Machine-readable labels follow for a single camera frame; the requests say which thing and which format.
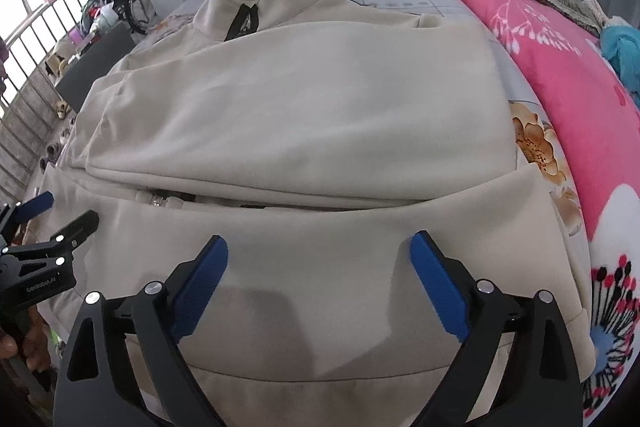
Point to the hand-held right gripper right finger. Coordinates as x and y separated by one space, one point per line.
437 282

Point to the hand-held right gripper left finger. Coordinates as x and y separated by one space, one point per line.
200 287

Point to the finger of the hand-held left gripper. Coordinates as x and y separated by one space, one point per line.
36 204
80 227

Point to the cream zip jacket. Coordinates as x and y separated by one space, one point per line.
310 117

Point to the pile of clothes and bags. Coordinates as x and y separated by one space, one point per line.
112 2

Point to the person's left hand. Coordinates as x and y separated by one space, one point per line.
36 347

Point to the grey board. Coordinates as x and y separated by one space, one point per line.
95 67

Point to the metal railing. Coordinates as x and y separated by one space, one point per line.
30 37

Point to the pink floral blanket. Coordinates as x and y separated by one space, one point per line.
565 72

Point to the teal crumpled cloth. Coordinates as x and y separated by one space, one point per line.
622 57

